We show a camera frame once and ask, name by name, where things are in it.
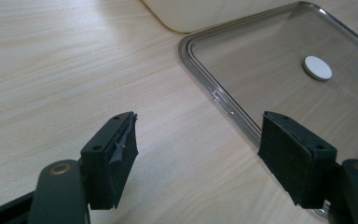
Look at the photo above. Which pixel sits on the cream plastic container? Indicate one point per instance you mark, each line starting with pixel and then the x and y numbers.
pixel 211 12

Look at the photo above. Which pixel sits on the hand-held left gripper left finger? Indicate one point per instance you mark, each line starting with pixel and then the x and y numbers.
pixel 105 168

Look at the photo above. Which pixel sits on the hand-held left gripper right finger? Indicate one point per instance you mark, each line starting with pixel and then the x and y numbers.
pixel 295 161

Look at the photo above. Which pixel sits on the clear container lid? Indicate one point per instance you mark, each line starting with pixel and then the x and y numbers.
pixel 279 93

